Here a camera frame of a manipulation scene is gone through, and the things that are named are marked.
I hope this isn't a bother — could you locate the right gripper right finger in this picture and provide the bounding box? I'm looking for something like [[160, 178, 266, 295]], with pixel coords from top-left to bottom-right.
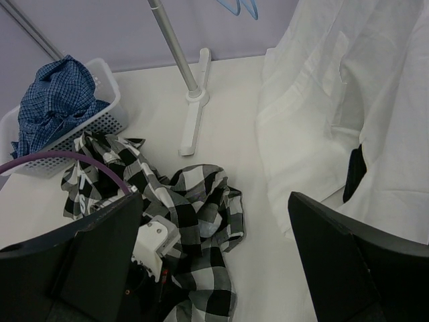
[[288, 192, 428, 321]]

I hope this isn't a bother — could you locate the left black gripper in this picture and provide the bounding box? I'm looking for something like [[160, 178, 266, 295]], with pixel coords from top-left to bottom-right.
[[123, 260, 170, 321]]

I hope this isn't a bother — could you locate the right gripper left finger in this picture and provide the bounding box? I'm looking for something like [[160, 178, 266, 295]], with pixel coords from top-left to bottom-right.
[[1, 193, 143, 321]]

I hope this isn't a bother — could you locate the black white checked shirt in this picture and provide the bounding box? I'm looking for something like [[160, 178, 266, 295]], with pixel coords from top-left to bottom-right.
[[73, 131, 245, 321]]

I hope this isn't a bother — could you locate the blue plaid shirt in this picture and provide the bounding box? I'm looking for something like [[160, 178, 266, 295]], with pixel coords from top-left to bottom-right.
[[11, 55, 109, 158]]

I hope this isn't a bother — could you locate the blue hanger of plaid shirt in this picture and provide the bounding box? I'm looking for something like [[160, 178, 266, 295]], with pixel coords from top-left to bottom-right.
[[217, 0, 241, 16]]

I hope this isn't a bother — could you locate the blue hanger of checked shirt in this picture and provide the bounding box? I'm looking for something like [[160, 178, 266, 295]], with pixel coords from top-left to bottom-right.
[[241, 0, 259, 21]]

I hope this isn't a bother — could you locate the white plastic basket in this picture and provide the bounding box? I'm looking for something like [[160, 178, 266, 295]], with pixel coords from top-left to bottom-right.
[[0, 57, 129, 178]]

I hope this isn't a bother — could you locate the metal clothes rack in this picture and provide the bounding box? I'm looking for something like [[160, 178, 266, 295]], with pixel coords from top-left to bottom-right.
[[148, 0, 212, 157]]

